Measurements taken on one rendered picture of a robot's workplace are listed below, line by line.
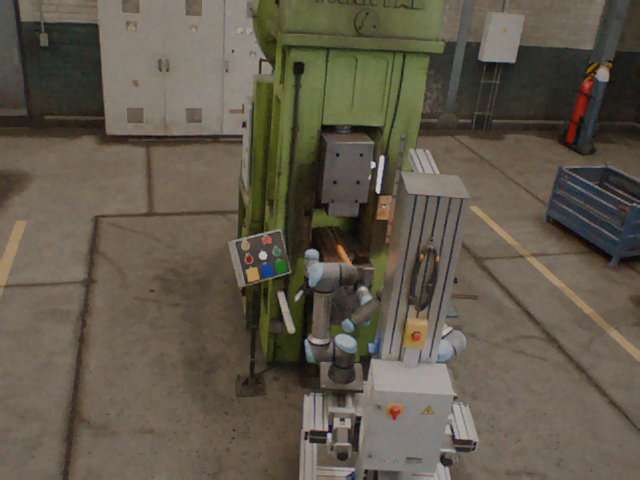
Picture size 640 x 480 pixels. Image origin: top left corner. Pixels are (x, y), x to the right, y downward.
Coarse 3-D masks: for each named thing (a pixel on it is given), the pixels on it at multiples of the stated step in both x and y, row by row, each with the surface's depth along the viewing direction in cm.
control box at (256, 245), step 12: (240, 240) 371; (252, 240) 376; (264, 240) 380; (276, 240) 385; (240, 252) 370; (252, 252) 375; (240, 264) 369; (252, 264) 374; (264, 264) 379; (288, 264) 389; (240, 276) 371; (276, 276) 383
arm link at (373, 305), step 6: (378, 294) 330; (372, 300) 335; (378, 300) 330; (366, 306) 339; (372, 306) 336; (378, 306) 334; (360, 312) 343; (366, 312) 340; (372, 312) 339; (348, 318) 352; (354, 318) 347; (360, 318) 344; (366, 318) 344; (342, 324) 352; (348, 324) 349; (354, 324) 349; (360, 324) 349; (348, 330) 350
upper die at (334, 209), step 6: (318, 198) 417; (324, 204) 401; (330, 204) 390; (336, 204) 391; (342, 204) 392; (348, 204) 393; (354, 204) 394; (324, 210) 402; (330, 210) 392; (336, 210) 393; (342, 210) 394; (348, 210) 395; (354, 210) 396; (330, 216) 394; (336, 216) 395; (342, 216) 396; (348, 216) 397; (354, 216) 398
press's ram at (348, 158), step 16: (320, 128) 395; (352, 128) 400; (320, 144) 387; (336, 144) 372; (352, 144) 375; (368, 144) 377; (320, 160) 388; (336, 160) 377; (352, 160) 380; (368, 160) 382; (320, 176) 389; (336, 176) 382; (352, 176) 385; (368, 176) 387; (320, 192) 390; (336, 192) 387; (352, 192) 390
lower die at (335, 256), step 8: (312, 232) 438; (320, 232) 436; (328, 232) 435; (336, 232) 438; (328, 240) 426; (344, 240) 429; (328, 248) 416; (336, 248) 414; (344, 248) 417; (320, 256) 416; (328, 256) 408; (336, 256) 409; (352, 256) 412
